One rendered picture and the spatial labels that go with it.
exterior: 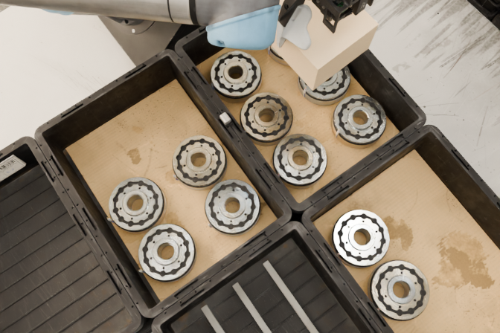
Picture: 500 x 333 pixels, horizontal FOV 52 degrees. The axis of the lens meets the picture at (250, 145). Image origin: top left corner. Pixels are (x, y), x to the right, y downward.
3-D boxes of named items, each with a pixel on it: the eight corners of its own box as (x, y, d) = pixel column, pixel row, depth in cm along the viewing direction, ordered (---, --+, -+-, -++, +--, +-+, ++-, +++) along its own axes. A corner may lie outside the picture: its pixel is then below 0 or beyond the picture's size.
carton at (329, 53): (250, 21, 86) (249, -5, 79) (305, -17, 89) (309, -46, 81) (312, 91, 82) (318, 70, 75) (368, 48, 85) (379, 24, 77)
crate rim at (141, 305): (35, 135, 96) (30, 131, 93) (172, 50, 100) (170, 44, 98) (149, 322, 85) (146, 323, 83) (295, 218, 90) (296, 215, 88)
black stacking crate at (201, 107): (56, 151, 105) (33, 132, 94) (179, 73, 110) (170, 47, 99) (160, 320, 94) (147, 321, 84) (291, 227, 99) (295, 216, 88)
